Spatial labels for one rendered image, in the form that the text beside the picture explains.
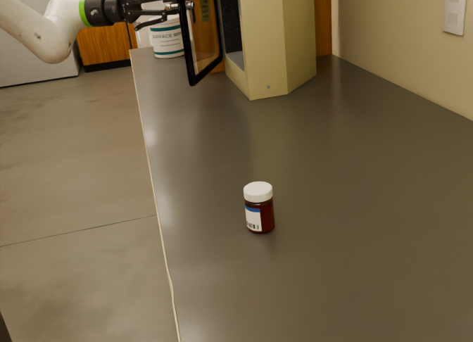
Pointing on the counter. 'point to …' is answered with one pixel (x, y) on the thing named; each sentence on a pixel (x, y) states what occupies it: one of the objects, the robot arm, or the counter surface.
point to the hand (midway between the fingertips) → (177, 3)
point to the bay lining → (230, 19)
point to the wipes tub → (167, 37)
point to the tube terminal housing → (275, 41)
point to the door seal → (190, 41)
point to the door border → (187, 40)
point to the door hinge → (220, 22)
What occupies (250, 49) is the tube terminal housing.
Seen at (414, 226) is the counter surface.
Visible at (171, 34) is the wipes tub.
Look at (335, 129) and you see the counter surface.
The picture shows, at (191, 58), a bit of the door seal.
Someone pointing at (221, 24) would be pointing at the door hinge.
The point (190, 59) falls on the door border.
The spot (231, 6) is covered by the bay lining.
